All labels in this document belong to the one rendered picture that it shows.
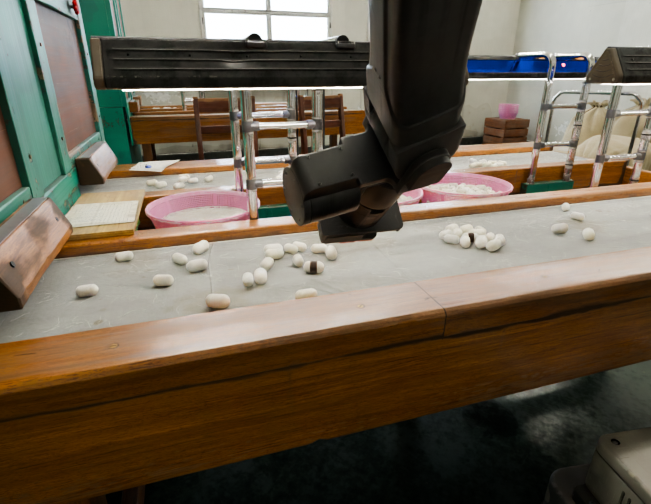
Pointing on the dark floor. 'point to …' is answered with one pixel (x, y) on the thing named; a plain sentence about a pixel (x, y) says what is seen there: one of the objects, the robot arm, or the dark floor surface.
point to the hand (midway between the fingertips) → (339, 233)
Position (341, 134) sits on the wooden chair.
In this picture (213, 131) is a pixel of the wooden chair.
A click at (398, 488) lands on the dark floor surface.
